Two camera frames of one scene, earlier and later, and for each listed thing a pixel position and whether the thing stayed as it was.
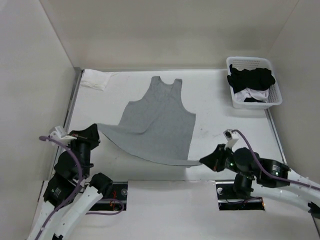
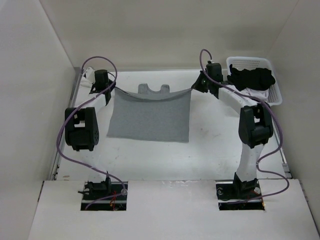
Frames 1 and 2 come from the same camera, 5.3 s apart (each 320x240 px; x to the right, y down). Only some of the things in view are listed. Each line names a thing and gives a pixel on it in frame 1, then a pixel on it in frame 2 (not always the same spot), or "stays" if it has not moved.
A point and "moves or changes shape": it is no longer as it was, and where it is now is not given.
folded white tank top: (95, 79) stays
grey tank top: (159, 129) moves or changes shape
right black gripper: (213, 159) -> (196, 85)
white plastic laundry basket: (274, 97) stays
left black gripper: (90, 135) -> (112, 87)
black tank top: (256, 78) stays
